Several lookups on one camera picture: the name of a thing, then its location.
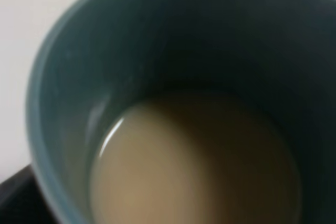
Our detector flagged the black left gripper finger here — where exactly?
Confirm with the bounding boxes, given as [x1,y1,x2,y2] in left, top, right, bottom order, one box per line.
[0,166,58,224]

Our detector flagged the teal green plastic cup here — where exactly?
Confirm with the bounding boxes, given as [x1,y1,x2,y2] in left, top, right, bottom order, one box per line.
[26,0,335,223]

